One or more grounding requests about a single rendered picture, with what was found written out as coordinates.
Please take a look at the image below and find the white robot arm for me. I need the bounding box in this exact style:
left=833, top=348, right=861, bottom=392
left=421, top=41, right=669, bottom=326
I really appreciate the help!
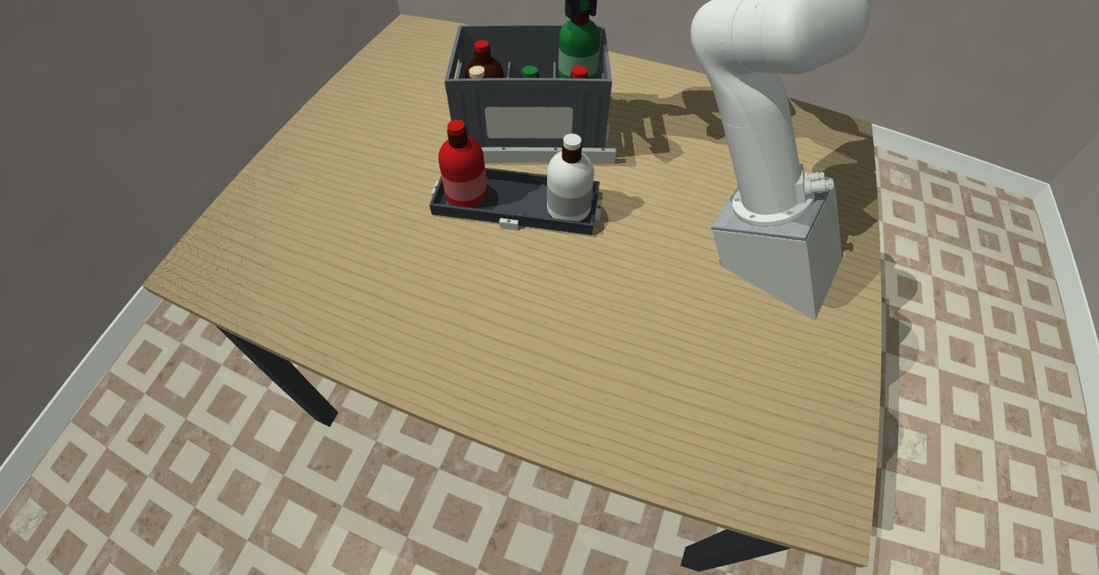
left=690, top=0, right=870, bottom=226

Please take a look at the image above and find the white bottle with grey label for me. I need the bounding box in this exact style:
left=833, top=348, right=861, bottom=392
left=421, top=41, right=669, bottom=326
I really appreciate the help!
left=547, top=134, right=593, bottom=221

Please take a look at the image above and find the red bottle with pale label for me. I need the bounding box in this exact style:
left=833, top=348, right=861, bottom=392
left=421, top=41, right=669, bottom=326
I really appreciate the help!
left=439, top=120, right=488, bottom=208

